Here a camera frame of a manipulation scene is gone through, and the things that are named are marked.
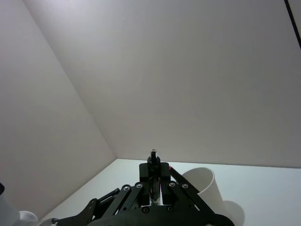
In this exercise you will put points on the white hollow cylinder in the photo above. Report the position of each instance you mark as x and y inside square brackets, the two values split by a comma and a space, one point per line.
[209, 186]

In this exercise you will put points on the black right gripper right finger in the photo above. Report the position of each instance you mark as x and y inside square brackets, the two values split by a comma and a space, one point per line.
[176, 193]

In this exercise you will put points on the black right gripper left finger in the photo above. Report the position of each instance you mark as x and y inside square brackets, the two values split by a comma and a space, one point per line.
[131, 195]

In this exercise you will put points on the black tool with clear tip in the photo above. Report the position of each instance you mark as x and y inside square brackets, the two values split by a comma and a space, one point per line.
[154, 160]

